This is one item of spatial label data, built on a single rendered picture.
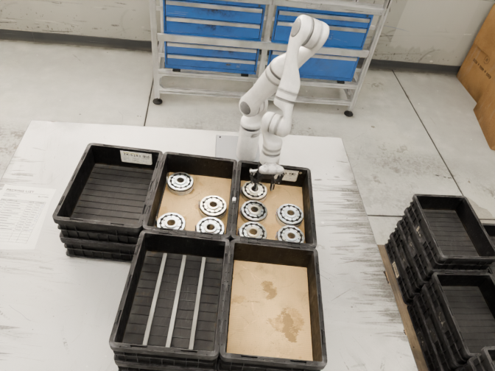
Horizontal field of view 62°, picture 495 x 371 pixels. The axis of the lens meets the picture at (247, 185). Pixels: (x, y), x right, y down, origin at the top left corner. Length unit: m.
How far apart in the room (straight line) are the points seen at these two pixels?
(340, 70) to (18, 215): 2.59
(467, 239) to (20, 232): 2.07
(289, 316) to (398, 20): 3.54
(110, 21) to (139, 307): 3.27
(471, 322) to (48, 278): 1.82
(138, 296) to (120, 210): 0.37
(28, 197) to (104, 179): 0.35
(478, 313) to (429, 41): 3.07
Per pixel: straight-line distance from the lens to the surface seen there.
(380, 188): 3.17
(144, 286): 1.42
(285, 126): 1.40
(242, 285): 1.42
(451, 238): 2.35
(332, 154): 2.17
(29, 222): 1.83
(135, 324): 1.36
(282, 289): 1.44
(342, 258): 1.73
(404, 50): 4.65
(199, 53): 3.33
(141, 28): 4.24
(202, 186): 1.69
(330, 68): 3.49
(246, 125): 1.73
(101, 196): 1.68
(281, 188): 1.73
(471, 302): 2.31
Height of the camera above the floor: 2.05
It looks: 45 degrees down
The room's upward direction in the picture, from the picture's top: 9 degrees clockwise
